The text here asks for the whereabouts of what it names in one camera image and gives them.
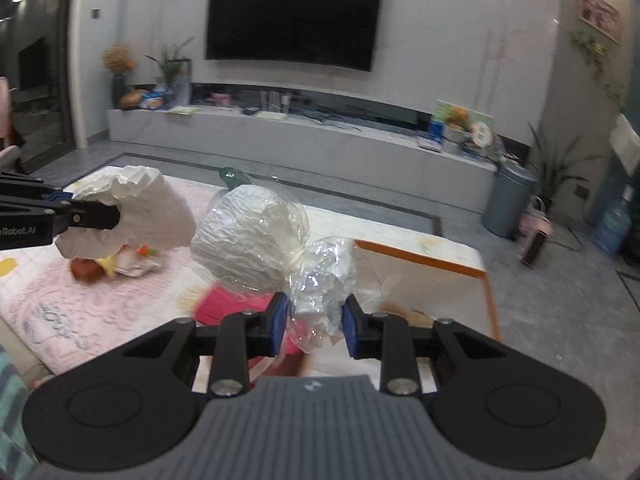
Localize clear bag of white paper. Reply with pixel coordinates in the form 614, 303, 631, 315
190, 175, 368, 356

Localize black heater power cable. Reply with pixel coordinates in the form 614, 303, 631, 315
550, 225, 593, 252

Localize black wall television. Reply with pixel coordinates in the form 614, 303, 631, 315
205, 0, 385, 72

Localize white paper wad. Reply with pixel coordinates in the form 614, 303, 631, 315
54, 165, 196, 261

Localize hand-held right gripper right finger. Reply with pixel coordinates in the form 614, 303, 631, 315
342, 294, 503, 395

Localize small toys on mat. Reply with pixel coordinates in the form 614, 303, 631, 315
70, 242, 163, 286

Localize white hanging cloth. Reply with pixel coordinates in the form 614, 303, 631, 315
609, 112, 640, 177

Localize long-leaved potted plant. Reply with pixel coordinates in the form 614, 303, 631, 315
527, 122, 591, 211

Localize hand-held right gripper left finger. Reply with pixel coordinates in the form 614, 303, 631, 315
120, 292, 289, 397

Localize pink patterned mat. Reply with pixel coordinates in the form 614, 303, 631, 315
0, 165, 441, 376

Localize green plant in glass vase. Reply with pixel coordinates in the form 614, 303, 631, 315
145, 37, 197, 107

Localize hanging green vine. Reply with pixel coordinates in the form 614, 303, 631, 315
570, 30, 629, 111

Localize framed wall picture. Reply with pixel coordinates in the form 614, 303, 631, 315
577, 0, 622, 44

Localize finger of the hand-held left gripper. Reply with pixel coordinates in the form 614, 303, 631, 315
0, 171, 72, 212
50, 199, 122, 234

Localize green printed card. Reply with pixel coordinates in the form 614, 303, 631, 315
434, 100, 494, 133

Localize blue snack bag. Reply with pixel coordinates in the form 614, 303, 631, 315
140, 87, 167, 110

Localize blue water jug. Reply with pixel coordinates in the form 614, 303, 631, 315
592, 187, 632, 261

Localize green plastic piece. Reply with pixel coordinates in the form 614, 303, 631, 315
220, 166, 257, 189

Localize pink space heater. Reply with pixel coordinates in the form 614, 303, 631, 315
520, 219, 554, 267

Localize brown teddy bear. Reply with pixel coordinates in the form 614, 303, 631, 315
445, 107, 471, 132

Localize white router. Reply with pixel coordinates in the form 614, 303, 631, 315
257, 91, 294, 120

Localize pink box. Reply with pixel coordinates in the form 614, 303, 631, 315
194, 282, 301, 376

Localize blue vase with yellow flowers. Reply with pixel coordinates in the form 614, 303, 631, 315
102, 44, 136, 109

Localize teal striped cloth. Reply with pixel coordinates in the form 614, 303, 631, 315
0, 345, 39, 463

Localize round white hand fan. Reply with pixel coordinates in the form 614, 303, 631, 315
470, 122, 494, 149

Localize long grey television console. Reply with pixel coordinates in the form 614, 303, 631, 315
107, 82, 501, 216

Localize grey pedal trash can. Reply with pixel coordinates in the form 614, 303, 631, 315
482, 160, 542, 239

